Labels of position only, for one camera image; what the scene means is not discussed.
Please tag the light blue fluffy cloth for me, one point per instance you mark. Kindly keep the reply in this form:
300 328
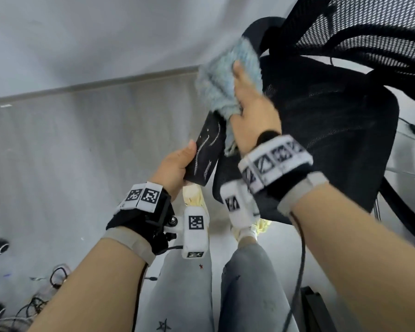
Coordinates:
221 82

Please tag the person's right thumb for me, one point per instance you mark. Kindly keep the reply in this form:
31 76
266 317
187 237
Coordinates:
243 81

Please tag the person's left forearm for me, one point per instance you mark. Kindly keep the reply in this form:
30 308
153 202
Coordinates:
100 290

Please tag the right wrist tracker with markers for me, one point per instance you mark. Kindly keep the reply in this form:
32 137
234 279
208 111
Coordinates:
276 169

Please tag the black mesh office chair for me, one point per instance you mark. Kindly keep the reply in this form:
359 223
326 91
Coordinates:
332 110

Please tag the left wrist tracker with markers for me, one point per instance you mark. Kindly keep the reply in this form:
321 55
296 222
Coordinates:
152 210

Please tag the yellow slipper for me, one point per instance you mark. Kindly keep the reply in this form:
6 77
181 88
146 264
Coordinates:
254 228
193 198

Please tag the person's right forearm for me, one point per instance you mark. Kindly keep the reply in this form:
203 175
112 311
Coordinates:
359 259

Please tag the yellow right slipper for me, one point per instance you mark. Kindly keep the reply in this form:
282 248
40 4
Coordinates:
254 228

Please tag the person's right hand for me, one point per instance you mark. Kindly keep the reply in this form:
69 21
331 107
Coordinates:
254 119

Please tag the black frame piece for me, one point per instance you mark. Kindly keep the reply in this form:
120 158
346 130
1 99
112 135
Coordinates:
314 311

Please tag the person's left thumb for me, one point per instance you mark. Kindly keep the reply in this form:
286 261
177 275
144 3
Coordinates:
189 152

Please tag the yellow left slipper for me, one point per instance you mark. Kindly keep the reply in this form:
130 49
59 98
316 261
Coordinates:
193 198

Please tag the wrist tracker with markers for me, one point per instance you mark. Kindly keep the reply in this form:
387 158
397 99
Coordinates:
152 210
276 169

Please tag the grey star print trousers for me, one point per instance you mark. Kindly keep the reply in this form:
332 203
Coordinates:
183 293

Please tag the person's left hand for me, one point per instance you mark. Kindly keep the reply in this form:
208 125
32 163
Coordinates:
171 171

